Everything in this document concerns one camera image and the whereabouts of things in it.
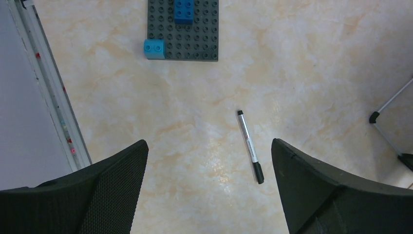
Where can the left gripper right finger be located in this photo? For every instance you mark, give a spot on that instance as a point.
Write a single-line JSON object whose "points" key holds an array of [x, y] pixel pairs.
{"points": [[318, 198]]}

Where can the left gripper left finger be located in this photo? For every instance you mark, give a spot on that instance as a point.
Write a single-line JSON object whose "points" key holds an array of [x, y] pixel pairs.
{"points": [[98, 199]]}

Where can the black white marker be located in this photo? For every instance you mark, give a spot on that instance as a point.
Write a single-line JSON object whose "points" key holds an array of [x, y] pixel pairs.
{"points": [[248, 141]]}

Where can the yellow framed whiteboard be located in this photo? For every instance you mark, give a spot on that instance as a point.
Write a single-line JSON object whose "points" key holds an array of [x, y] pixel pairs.
{"points": [[394, 121]]}

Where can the black marker cap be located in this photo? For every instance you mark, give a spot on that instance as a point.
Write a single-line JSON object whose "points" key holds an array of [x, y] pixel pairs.
{"points": [[258, 172]]}

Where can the small blue lego brick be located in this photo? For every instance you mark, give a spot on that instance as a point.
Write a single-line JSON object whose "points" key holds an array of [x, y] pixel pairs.
{"points": [[154, 49]]}

